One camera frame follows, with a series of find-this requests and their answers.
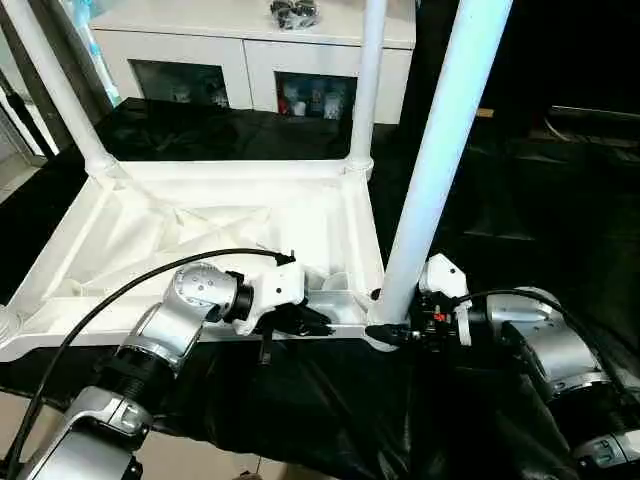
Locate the white plastic table top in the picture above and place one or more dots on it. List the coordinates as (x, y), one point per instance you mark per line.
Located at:
(200, 200)

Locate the white plastic table leg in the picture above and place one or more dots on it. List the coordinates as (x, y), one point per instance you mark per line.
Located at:
(60, 90)
(367, 75)
(5, 322)
(445, 125)

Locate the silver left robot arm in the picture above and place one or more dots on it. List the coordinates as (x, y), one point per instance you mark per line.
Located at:
(195, 295)

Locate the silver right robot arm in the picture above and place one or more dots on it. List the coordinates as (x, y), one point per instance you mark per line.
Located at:
(555, 345)

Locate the black mat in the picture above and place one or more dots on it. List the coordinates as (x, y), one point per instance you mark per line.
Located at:
(325, 400)

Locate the dark brown rounded object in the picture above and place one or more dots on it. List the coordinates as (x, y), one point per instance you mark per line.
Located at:
(252, 476)

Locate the white cup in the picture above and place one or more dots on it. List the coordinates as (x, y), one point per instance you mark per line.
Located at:
(330, 111)
(299, 107)

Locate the small tan tag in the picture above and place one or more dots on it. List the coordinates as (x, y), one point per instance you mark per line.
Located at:
(486, 113)

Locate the long black bar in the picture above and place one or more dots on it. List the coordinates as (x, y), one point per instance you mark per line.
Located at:
(595, 112)

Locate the white cabinet with glass doors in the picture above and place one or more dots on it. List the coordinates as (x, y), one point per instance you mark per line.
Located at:
(200, 45)

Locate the grey speckled ornament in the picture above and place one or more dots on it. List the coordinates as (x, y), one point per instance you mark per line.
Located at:
(295, 12)

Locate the black and white stand pole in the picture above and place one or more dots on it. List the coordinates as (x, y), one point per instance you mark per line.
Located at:
(25, 117)

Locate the grey curtain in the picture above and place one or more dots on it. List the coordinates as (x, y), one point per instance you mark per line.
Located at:
(67, 25)

